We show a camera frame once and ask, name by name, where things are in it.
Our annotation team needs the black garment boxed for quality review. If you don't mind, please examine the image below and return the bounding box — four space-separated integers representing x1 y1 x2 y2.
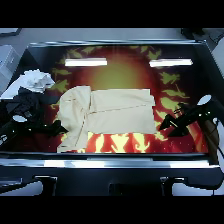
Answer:
0 86 52 135

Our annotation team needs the silver frame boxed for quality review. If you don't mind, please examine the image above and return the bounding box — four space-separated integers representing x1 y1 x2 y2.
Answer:
0 155 224 197

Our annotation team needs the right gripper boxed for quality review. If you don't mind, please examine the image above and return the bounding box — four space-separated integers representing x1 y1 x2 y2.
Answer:
157 113 183 132

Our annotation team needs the beige garment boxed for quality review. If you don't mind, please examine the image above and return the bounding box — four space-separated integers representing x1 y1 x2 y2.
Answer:
54 85 159 154

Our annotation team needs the white garment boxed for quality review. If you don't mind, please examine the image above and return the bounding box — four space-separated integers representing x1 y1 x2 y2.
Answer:
1 68 56 100

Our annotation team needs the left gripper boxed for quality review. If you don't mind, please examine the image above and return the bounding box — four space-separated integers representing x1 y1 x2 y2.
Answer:
41 119 70 138

